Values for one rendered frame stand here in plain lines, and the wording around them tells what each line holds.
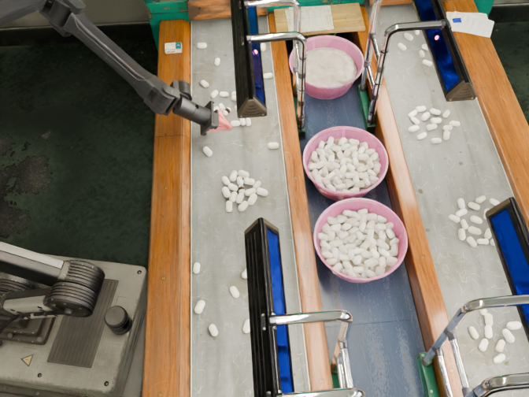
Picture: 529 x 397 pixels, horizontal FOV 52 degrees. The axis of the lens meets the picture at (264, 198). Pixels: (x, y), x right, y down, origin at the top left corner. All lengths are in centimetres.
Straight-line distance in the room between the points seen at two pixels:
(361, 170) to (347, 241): 25
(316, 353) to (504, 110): 103
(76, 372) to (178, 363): 47
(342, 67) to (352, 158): 41
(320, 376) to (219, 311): 32
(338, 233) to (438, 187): 35
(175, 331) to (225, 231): 33
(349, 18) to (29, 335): 157
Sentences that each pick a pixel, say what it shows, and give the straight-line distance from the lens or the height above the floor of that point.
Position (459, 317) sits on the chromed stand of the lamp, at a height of 106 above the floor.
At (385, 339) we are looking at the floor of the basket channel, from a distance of 157.
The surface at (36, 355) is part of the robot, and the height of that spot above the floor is 47.
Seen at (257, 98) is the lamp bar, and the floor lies 109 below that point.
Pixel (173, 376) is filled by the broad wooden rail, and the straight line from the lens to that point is 145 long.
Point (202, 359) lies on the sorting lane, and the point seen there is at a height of 74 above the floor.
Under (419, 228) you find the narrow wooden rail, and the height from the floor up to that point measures 76.
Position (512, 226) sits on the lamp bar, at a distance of 130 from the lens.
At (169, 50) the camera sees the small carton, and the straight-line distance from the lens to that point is 208.
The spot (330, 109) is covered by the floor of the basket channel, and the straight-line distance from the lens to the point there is 198.
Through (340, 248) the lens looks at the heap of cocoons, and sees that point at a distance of 158.
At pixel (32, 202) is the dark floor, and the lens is 281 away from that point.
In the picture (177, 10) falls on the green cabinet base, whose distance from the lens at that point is 222.
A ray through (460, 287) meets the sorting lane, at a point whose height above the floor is 74.
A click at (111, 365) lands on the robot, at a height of 48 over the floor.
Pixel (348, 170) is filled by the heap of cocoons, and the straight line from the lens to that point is 175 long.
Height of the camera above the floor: 214
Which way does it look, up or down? 57 degrees down
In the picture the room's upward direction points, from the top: 4 degrees counter-clockwise
